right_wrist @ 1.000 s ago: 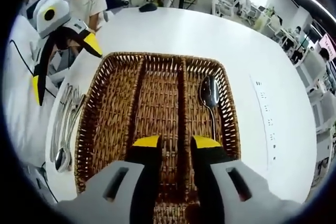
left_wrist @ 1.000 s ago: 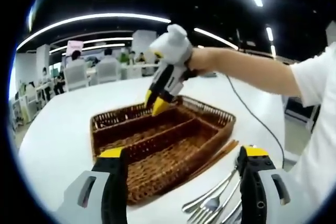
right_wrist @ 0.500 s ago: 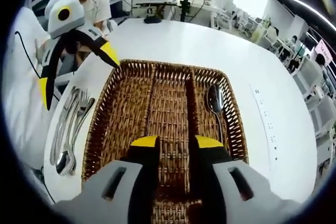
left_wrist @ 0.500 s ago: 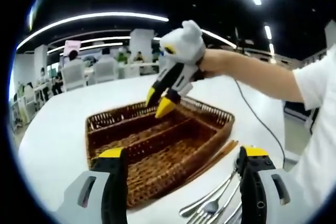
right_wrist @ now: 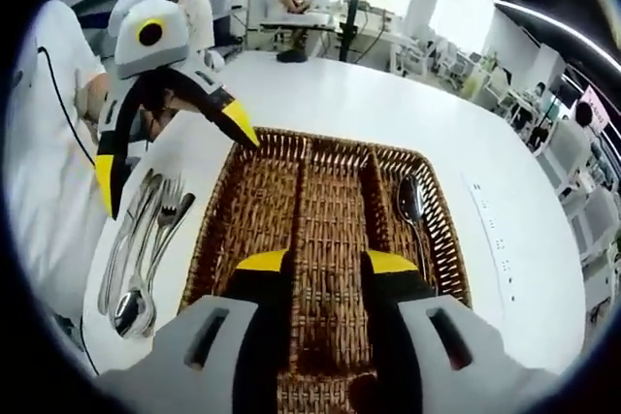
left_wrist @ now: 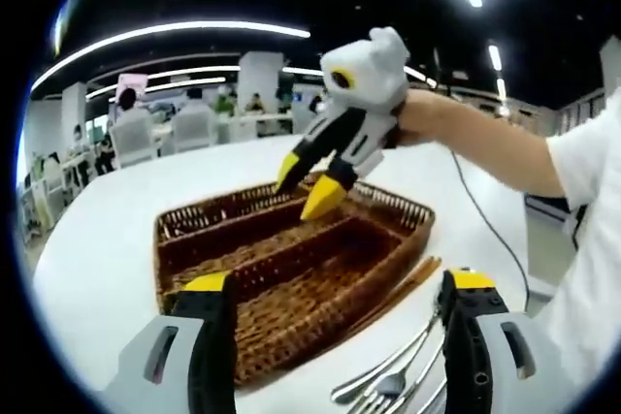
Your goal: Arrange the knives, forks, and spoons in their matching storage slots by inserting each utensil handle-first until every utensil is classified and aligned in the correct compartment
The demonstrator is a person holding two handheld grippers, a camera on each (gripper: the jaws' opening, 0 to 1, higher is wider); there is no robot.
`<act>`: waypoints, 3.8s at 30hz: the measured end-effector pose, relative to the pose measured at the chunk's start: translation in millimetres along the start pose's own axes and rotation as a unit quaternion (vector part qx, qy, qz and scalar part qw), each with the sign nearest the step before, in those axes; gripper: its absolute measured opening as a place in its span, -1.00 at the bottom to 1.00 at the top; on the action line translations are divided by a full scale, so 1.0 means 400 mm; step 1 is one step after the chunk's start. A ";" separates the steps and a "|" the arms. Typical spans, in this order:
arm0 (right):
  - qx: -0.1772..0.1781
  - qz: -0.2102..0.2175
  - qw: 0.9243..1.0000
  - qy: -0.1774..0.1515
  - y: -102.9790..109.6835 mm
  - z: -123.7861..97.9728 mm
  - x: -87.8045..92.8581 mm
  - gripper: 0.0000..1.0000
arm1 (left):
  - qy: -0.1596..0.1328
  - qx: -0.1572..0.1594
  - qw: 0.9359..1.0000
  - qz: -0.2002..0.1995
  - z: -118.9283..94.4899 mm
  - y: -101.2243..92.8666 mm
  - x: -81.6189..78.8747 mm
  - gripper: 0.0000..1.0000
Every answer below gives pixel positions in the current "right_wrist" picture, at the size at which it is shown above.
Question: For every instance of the operator in white shirt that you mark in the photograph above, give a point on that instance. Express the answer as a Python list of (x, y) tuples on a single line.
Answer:
[(48, 191)]

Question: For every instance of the white table power strip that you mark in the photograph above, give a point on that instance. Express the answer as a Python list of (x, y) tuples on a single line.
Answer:
[(490, 225)]

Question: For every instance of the person's right hand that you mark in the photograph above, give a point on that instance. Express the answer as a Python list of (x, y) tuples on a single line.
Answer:
[(364, 397)]

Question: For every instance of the brown wicker storage tray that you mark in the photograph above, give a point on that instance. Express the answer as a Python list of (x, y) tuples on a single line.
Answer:
[(330, 200)]

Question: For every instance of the group of white office chairs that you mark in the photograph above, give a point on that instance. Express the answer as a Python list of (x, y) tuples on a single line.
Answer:
[(597, 220)]

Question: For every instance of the person's left hand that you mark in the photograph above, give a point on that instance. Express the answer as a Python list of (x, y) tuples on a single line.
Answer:
[(94, 99)]

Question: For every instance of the pink hanging sign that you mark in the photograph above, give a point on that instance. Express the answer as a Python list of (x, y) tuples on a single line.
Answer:
[(597, 108)]

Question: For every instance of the white desk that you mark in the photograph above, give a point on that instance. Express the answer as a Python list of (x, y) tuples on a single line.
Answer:
[(296, 23)]

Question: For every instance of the black stand pole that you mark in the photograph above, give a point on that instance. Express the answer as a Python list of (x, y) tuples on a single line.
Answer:
[(353, 7)]

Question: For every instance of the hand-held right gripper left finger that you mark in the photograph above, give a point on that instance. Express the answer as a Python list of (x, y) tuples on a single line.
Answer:
[(194, 360)]

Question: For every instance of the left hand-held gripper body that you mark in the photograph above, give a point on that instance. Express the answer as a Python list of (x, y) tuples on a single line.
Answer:
[(145, 9)]

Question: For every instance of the black pouch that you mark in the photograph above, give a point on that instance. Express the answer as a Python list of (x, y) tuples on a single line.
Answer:
[(292, 56)]

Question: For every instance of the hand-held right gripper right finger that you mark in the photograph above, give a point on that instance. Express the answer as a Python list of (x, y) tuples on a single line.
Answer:
[(436, 360)]

